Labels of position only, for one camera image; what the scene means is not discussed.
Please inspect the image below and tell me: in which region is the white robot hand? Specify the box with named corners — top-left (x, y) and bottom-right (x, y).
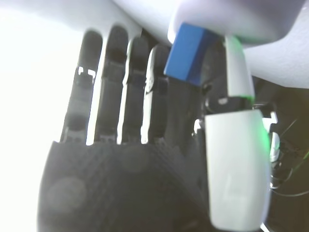
top-left (36, 24), bottom-right (281, 232)

